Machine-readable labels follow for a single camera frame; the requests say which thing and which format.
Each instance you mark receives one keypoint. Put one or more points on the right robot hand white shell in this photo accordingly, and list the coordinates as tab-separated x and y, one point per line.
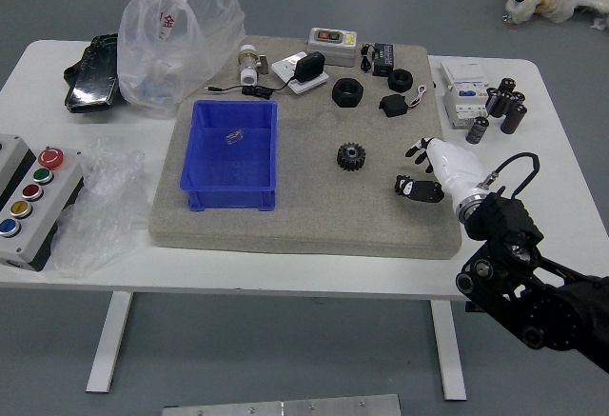
457	168

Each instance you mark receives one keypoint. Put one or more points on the large black gear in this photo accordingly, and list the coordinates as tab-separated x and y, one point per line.
351	156

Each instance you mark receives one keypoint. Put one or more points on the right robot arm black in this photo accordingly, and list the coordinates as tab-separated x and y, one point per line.
504	225

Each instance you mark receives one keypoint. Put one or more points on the small black hex nut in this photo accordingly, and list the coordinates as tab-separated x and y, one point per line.
399	80

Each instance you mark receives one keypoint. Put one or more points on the big black hex nut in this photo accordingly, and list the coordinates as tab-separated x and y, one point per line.
347	93

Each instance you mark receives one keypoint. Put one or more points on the blue plastic box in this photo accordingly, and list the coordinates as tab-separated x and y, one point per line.
228	192

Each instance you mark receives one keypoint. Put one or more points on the grey control box coloured buttons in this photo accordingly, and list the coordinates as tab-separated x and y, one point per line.
28	225

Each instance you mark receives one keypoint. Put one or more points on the black cylindrical capacitor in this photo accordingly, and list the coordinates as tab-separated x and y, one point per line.
519	97
514	119
491	95
507	85
477	130
499	104

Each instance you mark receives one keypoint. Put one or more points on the white circuit breaker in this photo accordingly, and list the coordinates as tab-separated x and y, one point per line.
459	102

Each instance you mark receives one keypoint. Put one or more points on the black table control panel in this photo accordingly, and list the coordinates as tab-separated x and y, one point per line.
472	307

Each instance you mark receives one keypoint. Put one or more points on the grey-brown foam mat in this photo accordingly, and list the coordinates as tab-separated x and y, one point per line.
309	216

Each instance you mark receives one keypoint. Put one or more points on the white table leg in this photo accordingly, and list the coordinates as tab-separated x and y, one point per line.
449	349
109	340

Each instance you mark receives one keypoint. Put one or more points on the small clear plastic pouch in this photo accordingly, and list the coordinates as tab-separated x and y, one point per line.
234	136

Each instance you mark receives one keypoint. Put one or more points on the brass valve white pipe ends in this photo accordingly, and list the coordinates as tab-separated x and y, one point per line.
248	61

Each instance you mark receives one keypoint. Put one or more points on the grey metal plate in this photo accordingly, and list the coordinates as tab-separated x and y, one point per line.
280	406

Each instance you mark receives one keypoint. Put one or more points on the large clear plastic bag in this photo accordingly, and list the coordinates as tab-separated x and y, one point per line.
157	54

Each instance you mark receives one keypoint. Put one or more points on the crumpled clear plastic wrap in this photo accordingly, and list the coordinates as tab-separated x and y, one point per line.
95	216

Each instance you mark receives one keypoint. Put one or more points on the black plastic tray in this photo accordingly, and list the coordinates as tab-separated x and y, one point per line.
92	83

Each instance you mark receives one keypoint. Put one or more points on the grey switch box two buttons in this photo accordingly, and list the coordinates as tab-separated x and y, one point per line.
333	52

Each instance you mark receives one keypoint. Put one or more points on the white wall socket plate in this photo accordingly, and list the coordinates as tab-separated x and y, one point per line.
283	67

